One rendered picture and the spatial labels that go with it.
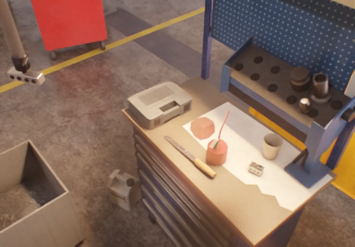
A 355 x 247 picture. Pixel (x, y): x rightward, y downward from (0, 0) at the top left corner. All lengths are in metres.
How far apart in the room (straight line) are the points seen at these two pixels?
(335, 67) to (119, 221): 1.70
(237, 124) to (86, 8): 2.55
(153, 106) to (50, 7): 2.36
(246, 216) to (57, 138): 2.07
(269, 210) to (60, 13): 3.02
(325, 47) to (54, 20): 2.99
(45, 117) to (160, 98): 1.80
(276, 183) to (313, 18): 0.65
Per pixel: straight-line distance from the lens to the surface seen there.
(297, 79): 1.29
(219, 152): 1.39
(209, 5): 1.68
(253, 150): 1.53
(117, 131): 2.98
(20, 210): 2.26
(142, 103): 1.63
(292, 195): 1.42
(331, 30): 1.31
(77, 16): 3.83
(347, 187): 2.57
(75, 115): 3.22
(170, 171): 1.54
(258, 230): 1.30
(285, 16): 1.40
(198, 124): 1.57
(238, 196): 1.37
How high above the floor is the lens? 2.06
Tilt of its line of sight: 42 degrees down
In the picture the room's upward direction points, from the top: straight up
